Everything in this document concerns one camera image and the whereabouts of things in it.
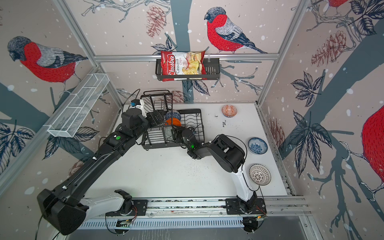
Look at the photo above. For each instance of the blue white floral bowl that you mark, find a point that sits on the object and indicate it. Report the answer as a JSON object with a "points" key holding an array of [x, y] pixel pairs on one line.
{"points": [[257, 146]]}

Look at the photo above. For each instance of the dark blue patterned bowl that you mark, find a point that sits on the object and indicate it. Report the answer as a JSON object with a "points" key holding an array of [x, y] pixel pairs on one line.
{"points": [[172, 114]]}

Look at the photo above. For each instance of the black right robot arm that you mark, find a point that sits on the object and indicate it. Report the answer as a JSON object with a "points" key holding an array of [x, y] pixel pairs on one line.
{"points": [[230, 156]]}

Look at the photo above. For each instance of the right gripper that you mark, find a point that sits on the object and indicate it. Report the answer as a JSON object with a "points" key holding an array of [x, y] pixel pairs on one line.
{"points": [[178, 132]]}

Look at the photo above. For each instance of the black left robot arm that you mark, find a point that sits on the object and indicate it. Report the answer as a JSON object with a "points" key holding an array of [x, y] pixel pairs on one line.
{"points": [[65, 208]]}

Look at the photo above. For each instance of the orange plastic bowl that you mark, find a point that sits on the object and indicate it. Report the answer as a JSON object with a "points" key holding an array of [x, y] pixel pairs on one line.
{"points": [[174, 122]]}

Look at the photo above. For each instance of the aluminium front rail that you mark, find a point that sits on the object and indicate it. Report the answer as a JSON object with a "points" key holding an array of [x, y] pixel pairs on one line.
{"points": [[193, 207]]}

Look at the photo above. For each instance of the black wire dish rack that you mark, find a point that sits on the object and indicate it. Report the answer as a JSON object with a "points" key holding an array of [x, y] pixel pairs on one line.
{"points": [[164, 101]]}

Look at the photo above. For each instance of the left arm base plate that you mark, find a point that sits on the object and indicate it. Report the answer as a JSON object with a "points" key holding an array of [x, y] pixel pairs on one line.
{"points": [[141, 207]]}

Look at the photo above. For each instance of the red patterned bowl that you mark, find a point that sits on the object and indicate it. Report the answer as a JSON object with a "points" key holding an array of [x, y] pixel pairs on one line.
{"points": [[229, 111]]}

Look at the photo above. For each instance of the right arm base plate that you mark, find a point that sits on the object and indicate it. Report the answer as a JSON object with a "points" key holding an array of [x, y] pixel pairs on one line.
{"points": [[234, 207]]}

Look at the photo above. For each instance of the white mesh wall shelf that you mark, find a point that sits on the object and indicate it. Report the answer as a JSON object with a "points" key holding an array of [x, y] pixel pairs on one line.
{"points": [[71, 118]]}

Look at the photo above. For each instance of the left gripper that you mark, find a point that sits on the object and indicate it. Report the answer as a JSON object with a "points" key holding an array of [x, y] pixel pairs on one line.
{"points": [[155, 123]]}

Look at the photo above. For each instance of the black wall basket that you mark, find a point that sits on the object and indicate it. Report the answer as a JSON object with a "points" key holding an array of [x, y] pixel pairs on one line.
{"points": [[212, 68]]}

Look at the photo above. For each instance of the white lattice patterned bowl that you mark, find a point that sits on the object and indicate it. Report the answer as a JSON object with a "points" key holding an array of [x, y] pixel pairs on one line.
{"points": [[260, 175]]}

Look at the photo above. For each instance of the green patterned bowl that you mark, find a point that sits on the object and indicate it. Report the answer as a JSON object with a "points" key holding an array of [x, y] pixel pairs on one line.
{"points": [[169, 134]]}

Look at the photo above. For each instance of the red cassava chips bag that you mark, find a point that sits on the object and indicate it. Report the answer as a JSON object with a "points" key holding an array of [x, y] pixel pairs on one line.
{"points": [[181, 63]]}

